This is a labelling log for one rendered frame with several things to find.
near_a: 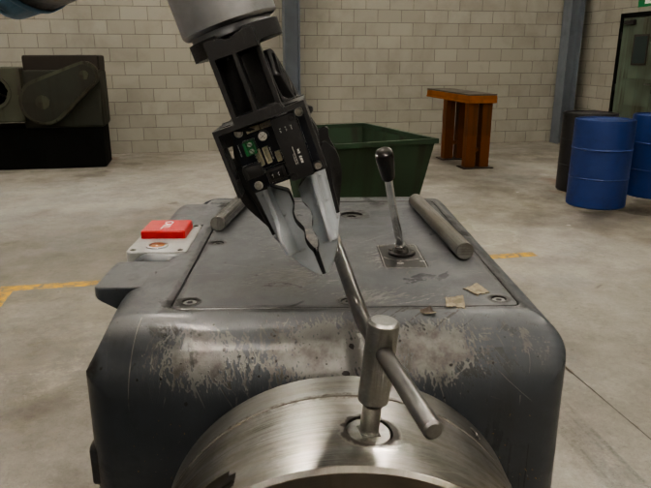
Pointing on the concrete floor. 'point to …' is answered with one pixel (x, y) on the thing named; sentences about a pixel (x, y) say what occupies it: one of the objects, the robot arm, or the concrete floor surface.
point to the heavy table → (466, 126)
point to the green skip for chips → (360, 182)
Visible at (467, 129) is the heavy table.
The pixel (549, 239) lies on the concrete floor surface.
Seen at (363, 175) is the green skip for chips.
